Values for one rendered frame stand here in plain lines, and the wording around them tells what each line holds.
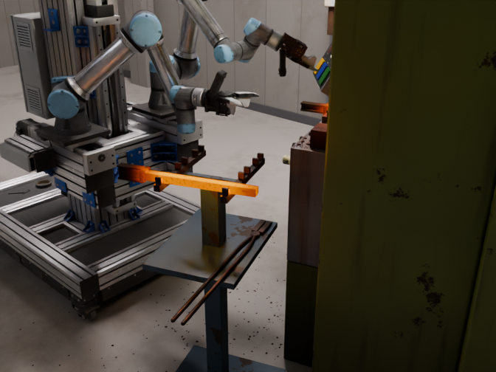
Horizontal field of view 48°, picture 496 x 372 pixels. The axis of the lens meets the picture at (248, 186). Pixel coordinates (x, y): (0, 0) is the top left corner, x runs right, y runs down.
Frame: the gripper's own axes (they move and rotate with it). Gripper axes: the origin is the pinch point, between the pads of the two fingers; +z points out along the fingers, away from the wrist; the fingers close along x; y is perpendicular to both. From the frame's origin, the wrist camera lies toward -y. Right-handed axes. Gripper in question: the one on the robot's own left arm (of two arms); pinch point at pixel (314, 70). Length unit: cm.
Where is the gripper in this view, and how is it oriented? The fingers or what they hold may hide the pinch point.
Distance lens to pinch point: 246.4
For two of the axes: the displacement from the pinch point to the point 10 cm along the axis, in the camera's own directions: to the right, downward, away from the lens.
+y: 5.0, -7.9, -3.6
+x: 0.0, -4.1, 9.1
